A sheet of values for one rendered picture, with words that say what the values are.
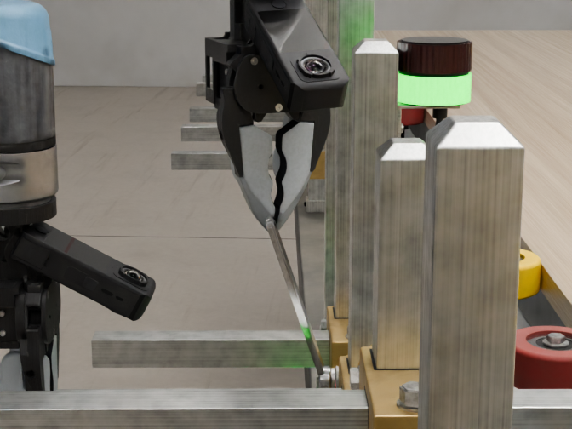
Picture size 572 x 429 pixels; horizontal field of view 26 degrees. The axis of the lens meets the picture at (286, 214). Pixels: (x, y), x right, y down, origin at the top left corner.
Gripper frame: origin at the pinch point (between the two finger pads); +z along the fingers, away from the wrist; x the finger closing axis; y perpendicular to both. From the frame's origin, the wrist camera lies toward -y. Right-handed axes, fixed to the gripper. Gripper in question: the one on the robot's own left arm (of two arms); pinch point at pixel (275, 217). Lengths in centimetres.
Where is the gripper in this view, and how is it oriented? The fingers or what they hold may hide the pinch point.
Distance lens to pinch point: 99.5
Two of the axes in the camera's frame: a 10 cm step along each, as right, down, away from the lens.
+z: 0.0, 9.7, 2.5
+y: -3.5, -2.3, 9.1
